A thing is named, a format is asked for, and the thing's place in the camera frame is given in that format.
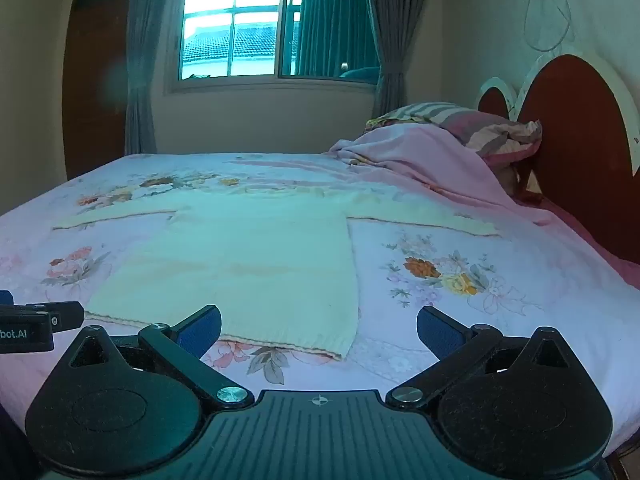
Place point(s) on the pink blanket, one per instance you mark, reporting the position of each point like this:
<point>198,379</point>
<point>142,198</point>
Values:
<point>430,180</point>

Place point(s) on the brown wooden door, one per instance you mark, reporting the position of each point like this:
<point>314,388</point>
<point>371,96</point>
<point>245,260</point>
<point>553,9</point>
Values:
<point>95,75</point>

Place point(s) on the striped pillow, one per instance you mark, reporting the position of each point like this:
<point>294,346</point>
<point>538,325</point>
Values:
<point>470,125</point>

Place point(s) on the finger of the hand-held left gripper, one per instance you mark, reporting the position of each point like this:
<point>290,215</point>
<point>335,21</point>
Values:
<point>67,315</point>

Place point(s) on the cream knit sweater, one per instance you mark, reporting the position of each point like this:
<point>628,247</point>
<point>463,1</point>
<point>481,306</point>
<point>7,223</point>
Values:
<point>240,255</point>

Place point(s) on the floral bed sheet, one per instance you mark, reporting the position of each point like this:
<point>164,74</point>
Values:
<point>450,280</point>

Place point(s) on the brown wooden headboard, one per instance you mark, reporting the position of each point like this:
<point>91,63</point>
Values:
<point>580,140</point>

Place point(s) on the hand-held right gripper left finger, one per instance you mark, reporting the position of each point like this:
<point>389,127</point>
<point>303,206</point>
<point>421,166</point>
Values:
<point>201,331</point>

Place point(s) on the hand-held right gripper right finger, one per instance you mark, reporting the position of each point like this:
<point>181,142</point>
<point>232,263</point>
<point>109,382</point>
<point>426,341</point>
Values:
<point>439,331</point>

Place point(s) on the window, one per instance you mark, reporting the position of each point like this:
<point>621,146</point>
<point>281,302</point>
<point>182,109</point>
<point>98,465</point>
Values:
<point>270,20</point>

